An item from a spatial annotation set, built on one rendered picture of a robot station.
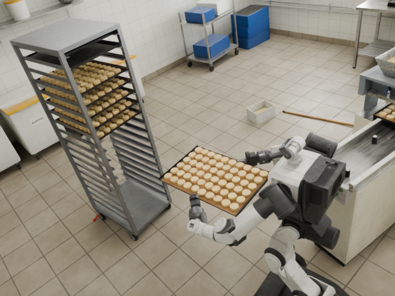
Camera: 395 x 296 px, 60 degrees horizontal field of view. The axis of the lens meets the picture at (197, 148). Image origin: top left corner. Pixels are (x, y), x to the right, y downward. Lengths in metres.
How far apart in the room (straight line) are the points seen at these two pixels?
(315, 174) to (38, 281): 2.57
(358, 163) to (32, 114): 3.63
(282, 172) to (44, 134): 3.62
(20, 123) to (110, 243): 2.00
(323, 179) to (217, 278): 1.53
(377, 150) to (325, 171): 1.02
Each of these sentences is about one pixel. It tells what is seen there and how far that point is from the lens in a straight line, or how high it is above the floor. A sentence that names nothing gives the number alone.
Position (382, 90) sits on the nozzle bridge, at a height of 1.06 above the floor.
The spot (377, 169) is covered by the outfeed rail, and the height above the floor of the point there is 0.89.
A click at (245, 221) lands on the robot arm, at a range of 1.55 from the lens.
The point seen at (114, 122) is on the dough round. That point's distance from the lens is 2.68.
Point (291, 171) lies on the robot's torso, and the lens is 1.63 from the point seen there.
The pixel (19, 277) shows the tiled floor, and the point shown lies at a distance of 3.56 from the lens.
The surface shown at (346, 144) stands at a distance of 2.56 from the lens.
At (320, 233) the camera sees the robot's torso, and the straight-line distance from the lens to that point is 1.85.
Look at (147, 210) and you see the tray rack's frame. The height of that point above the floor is 0.15.
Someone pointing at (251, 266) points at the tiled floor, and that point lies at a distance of 2.89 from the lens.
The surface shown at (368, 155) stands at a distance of 2.55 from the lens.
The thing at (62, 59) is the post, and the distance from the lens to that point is 2.24.
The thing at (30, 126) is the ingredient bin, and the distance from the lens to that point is 4.64.
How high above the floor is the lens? 2.41
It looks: 36 degrees down
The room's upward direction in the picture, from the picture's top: 12 degrees counter-clockwise
